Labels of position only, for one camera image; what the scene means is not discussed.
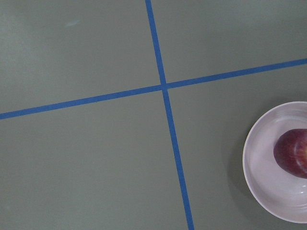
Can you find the red apple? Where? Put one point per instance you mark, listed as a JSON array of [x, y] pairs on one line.
[[290, 152]]

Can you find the pink plate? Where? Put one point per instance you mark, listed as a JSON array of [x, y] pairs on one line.
[[277, 191]]

